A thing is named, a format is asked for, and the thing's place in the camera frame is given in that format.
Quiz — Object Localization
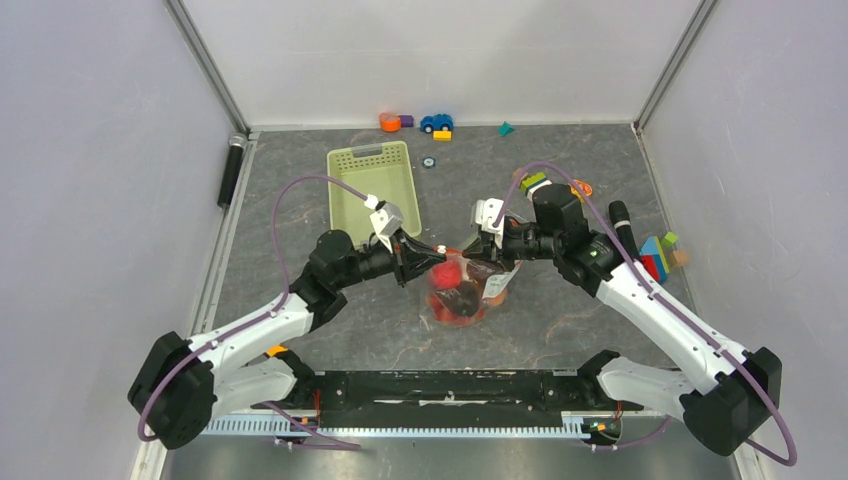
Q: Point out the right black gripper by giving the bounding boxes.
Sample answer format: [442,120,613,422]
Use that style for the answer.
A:
[462,221,560,273]

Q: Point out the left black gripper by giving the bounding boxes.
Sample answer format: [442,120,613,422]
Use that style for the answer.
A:
[335,227,447,289]

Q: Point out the clear zip top bag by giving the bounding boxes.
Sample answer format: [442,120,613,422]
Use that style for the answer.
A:
[420,245,522,327]

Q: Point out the orange peach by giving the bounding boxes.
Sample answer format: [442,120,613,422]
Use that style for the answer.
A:
[487,289,508,308]

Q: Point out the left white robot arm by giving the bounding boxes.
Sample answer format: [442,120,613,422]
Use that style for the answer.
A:
[127,229,446,450]

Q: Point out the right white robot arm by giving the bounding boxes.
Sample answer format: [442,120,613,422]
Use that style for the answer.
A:
[463,181,782,456]

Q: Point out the green blue white brick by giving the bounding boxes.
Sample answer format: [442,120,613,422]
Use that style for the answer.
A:
[519,172,552,200]

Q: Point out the yellow orange butterfly toy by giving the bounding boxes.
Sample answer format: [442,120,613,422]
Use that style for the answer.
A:
[571,179,593,203]

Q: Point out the green plastic basket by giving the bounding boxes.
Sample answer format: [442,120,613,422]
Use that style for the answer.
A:
[326,141,423,246]

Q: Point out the black microphone right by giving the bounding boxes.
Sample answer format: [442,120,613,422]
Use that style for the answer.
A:
[608,200,640,260]

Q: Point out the black microphone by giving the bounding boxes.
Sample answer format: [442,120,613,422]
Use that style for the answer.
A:
[217,133,248,209]
[608,200,640,260]

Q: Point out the teal block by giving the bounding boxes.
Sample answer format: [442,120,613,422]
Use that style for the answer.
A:
[498,122,515,137]

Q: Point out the yellow block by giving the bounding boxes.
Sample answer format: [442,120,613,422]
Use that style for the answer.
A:
[432,130,453,142]

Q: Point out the blue toy car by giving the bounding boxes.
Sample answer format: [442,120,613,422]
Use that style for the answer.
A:
[419,113,454,134]

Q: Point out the multicolour block stack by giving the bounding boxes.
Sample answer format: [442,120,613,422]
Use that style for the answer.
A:
[640,236,670,284]

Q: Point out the small green cube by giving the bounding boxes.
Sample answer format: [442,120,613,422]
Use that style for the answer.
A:
[661,232,679,250]

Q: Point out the wooden cube right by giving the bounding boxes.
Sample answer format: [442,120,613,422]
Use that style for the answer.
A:
[669,249,690,268]

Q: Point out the black microphone left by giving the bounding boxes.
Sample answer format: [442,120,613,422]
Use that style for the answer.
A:
[217,133,248,209]

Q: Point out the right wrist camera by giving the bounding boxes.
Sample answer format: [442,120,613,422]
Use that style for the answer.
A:
[472,198,505,248]

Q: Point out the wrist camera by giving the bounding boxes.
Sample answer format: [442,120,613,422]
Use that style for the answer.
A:
[363,194,404,251]
[472,198,505,248]

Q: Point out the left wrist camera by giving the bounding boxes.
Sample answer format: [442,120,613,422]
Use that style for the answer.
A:
[363,194,404,251]

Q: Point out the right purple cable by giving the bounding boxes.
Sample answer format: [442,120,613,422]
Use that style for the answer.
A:
[493,160,798,468]

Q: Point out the purple cable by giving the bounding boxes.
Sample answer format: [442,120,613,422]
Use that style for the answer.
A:
[493,160,798,468]
[137,174,379,452]

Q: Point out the orange ring toy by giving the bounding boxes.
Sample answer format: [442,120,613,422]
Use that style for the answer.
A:
[378,112,403,133]

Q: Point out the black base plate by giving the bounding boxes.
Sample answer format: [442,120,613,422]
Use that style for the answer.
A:
[275,370,642,429]

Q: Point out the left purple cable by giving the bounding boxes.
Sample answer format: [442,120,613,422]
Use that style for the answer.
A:
[137,174,379,452]

